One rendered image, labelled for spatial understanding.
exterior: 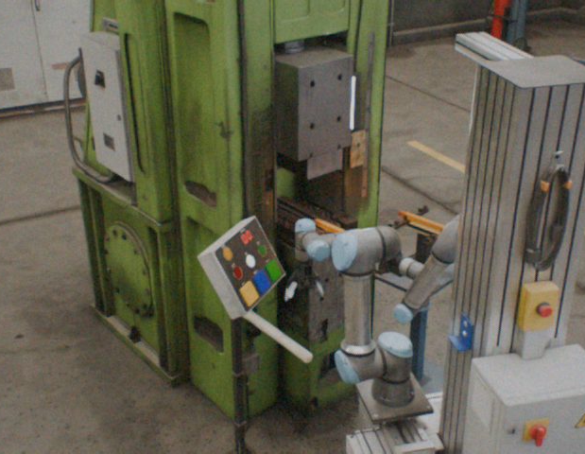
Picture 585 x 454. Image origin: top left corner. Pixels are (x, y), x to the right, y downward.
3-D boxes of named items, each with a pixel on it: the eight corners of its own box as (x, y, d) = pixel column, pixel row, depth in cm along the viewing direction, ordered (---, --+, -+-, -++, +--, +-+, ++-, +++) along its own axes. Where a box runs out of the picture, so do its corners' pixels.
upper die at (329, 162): (341, 168, 342) (342, 148, 338) (307, 180, 331) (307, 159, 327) (283, 142, 371) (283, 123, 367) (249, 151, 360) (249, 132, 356)
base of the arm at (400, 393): (421, 404, 270) (422, 380, 265) (379, 410, 266) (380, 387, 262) (404, 376, 283) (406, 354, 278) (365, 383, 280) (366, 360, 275)
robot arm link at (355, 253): (387, 383, 262) (387, 233, 243) (347, 393, 257) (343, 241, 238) (370, 366, 273) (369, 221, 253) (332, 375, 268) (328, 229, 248)
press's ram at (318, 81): (365, 141, 346) (369, 51, 328) (298, 162, 324) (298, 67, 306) (304, 117, 375) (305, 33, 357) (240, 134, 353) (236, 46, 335)
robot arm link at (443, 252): (467, 245, 272) (407, 332, 302) (479, 233, 280) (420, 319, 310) (439, 225, 275) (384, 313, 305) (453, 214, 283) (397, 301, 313)
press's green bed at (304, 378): (363, 390, 404) (367, 314, 383) (308, 421, 382) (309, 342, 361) (296, 341, 442) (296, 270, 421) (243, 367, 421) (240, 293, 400)
